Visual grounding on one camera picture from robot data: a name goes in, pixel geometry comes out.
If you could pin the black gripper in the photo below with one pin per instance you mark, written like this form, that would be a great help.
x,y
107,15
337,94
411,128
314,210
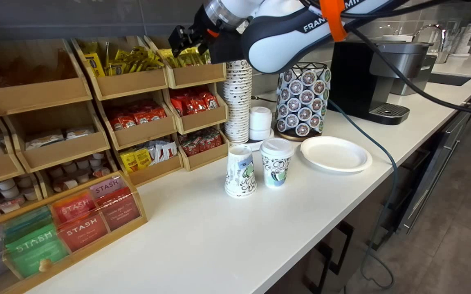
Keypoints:
x,y
201,30

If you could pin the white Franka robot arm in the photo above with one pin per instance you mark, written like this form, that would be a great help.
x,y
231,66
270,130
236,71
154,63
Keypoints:
x,y
285,38

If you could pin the pile of yellow sachets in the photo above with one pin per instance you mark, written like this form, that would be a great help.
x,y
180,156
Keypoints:
x,y
126,59
201,59

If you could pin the pile of red sachets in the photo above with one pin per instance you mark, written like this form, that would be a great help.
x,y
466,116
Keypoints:
x,y
195,102
138,115
201,141

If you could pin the white round plate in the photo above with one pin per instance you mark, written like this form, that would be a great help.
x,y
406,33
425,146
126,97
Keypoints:
x,y
334,156

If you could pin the narrow wooden tiered rack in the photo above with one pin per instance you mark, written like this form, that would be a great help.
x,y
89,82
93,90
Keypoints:
x,y
200,76
131,84

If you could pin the tall stack of paper cups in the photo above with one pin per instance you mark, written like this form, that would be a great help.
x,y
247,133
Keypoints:
x,y
237,99

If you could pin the stack of white cup lids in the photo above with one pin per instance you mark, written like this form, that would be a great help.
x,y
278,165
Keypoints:
x,y
260,123

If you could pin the yellow and white packets pile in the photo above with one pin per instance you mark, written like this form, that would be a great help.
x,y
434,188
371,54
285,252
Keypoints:
x,y
147,154

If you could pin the K-cup pod carousel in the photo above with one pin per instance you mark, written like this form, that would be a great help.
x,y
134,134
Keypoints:
x,y
301,103

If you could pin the patterned paper cup without lid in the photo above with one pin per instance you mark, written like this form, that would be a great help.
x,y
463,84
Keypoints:
x,y
239,174

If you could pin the patterned paper cup with lid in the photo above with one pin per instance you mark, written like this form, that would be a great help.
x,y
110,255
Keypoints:
x,y
277,165

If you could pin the pile of white packets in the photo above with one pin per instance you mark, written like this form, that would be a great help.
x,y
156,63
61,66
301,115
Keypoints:
x,y
56,138

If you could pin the pile of creamer cups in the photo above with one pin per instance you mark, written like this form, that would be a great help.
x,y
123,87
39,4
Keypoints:
x,y
0,198
77,172

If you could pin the black silver Keurig coffee maker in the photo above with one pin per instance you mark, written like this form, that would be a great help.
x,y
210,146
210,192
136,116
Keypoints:
x,y
355,87

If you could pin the red Stash tea packets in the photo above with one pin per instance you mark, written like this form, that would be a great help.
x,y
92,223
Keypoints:
x,y
97,214

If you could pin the wooden tea box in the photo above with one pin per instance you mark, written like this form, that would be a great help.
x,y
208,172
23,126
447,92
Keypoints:
x,y
82,254

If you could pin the green Stash tea packets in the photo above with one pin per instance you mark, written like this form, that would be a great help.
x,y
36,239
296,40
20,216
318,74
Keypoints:
x,y
33,246

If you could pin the clear glassware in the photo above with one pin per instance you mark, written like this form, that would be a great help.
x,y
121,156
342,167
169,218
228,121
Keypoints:
x,y
453,35

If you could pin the counter sink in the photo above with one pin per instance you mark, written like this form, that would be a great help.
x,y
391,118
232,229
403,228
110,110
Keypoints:
x,y
450,79

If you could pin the stainless steel drawer front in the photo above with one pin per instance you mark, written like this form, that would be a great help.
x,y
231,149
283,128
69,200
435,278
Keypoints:
x,y
437,157

